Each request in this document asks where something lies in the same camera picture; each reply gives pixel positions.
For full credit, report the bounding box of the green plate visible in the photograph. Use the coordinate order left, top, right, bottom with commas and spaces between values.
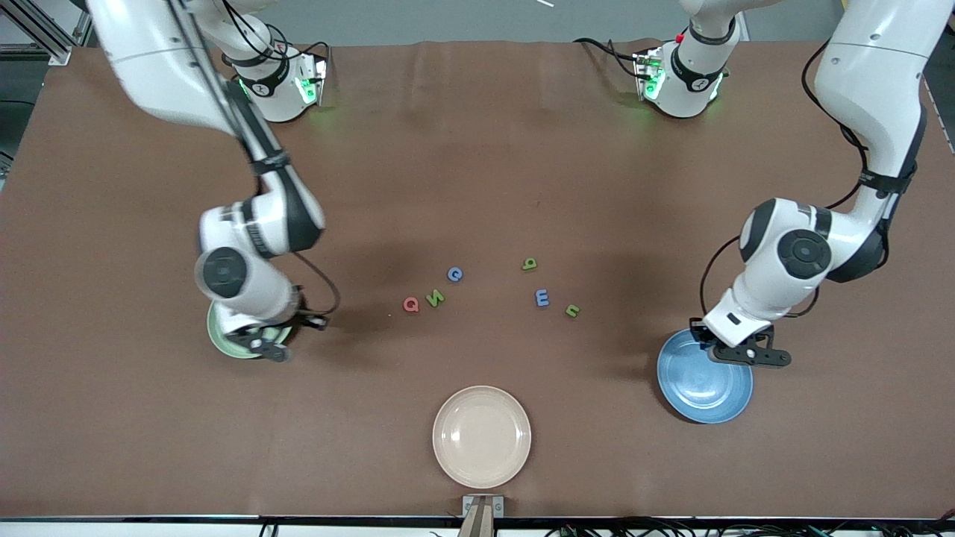
207, 298, 295, 360

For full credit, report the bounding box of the blue plate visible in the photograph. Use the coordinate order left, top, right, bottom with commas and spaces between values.
657, 328, 754, 425

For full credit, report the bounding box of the beige plate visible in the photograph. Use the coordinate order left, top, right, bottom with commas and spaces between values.
432, 385, 532, 490

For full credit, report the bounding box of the brown table cover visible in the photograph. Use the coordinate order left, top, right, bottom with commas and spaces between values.
0, 39, 955, 519

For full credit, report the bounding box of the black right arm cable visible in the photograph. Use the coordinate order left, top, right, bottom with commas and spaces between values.
291, 250, 342, 320

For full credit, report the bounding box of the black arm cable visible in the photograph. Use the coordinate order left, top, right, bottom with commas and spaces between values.
700, 41, 892, 323
291, 250, 342, 320

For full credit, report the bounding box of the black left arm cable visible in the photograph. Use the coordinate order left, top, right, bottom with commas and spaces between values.
700, 41, 892, 323

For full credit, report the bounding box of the black right base cable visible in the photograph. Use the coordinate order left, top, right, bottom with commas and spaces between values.
276, 30, 333, 75

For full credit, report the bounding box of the black base cable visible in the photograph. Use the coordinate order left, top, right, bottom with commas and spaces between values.
276, 30, 333, 75
573, 37, 650, 79

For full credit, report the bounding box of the black left base cable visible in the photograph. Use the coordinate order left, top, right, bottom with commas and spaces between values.
573, 37, 650, 79

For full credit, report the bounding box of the aluminium frame profile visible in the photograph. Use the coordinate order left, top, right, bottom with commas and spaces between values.
0, 0, 75, 66

